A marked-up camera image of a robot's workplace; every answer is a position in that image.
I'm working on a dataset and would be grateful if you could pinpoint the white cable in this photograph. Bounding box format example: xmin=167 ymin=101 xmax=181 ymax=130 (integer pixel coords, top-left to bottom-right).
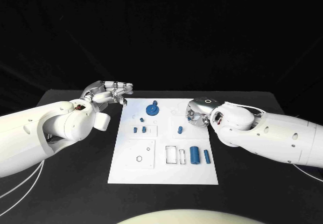
xmin=0 ymin=163 xmax=40 ymax=199
xmin=0 ymin=160 xmax=46 ymax=217
xmin=291 ymin=163 xmax=323 ymax=182
xmin=224 ymin=102 xmax=266 ymax=115

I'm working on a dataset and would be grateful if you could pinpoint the thick blue cylinder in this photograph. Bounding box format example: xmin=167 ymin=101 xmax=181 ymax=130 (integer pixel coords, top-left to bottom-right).
xmin=188 ymin=146 xmax=201 ymax=165

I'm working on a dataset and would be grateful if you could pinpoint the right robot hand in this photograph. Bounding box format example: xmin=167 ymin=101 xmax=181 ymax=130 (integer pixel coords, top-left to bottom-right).
xmin=184 ymin=96 xmax=226 ymax=127

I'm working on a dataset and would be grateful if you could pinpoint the blue gear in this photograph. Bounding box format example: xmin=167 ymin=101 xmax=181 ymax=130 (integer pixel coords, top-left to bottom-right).
xmin=145 ymin=104 xmax=159 ymax=116

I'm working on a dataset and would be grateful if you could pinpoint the white task board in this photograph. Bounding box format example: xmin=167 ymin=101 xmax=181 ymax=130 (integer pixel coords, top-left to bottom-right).
xmin=106 ymin=98 xmax=219 ymax=185

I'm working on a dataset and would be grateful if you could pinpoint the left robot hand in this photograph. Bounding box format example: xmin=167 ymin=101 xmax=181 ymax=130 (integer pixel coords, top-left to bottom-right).
xmin=79 ymin=80 xmax=133 ymax=106

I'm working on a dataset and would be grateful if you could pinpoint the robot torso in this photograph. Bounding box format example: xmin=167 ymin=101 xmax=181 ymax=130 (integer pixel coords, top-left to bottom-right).
xmin=119 ymin=209 xmax=268 ymax=224

